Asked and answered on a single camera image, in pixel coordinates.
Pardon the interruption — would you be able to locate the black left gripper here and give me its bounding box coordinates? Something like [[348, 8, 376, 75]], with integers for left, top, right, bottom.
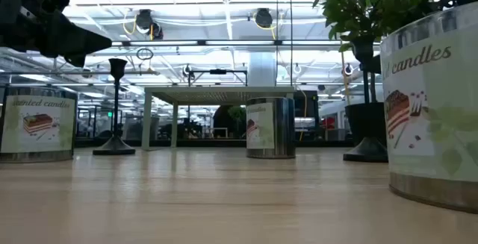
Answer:
[[0, 0, 114, 69]]

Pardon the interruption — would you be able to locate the scented candle tin cake label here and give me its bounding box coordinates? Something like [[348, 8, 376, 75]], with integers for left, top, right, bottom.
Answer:
[[0, 86, 78, 163], [245, 96, 297, 160], [379, 1, 478, 215]]

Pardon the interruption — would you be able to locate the black ceiling spot lamp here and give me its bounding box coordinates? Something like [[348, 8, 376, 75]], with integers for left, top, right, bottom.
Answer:
[[254, 7, 274, 29], [134, 8, 165, 41]]

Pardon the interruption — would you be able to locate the potted green plant black pot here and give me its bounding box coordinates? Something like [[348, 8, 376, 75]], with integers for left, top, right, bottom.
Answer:
[[312, 0, 437, 148]]

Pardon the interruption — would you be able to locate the green perforated metal stand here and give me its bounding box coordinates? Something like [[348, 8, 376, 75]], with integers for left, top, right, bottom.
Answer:
[[140, 86, 297, 151]]

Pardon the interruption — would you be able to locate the black background rack frame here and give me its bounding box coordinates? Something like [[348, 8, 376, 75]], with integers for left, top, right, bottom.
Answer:
[[186, 68, 249, 88]]

